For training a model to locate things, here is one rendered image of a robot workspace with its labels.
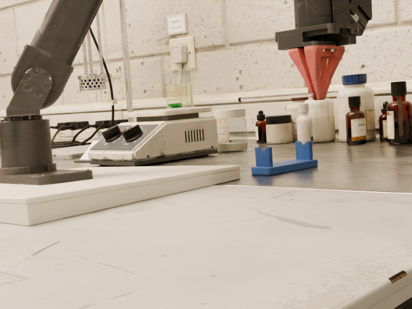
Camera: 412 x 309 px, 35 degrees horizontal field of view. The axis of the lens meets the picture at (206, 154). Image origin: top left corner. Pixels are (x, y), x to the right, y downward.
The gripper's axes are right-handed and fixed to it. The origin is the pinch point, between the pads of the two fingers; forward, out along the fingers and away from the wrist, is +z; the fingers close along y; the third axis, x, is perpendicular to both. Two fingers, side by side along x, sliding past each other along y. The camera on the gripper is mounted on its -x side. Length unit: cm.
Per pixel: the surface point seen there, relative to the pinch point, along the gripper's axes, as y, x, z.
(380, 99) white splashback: 17.3, -40.6, 1.6
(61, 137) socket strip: 113, -21, 7
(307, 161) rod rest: -1.6, 5.1, 9.0
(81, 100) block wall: 117, -31, -3
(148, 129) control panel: 30.0, 8.1, 3.9
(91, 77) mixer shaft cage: 69, -5, -7
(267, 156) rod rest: -0.8, 12.1, 7.6
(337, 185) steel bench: -15.2, 16.3, 10.1
